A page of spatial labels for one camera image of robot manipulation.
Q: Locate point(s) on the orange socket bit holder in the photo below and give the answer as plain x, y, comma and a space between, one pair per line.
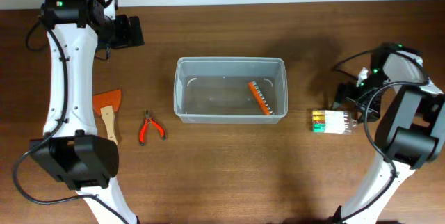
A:
259, 97

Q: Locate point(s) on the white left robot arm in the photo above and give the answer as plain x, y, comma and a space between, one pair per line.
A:
70, 150

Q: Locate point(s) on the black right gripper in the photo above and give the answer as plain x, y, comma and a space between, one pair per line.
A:
350, 97

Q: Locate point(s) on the marker pack clear case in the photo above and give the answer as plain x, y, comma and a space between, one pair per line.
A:
332, 122

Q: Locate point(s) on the clear plastic container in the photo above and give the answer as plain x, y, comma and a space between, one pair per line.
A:
214, 90

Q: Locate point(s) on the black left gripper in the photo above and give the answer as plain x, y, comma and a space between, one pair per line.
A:
130, 30

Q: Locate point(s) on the orange scraper wooden handle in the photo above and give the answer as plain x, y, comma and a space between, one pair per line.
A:
106, 105

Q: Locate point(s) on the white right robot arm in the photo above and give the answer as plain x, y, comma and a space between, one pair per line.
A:
402, 112

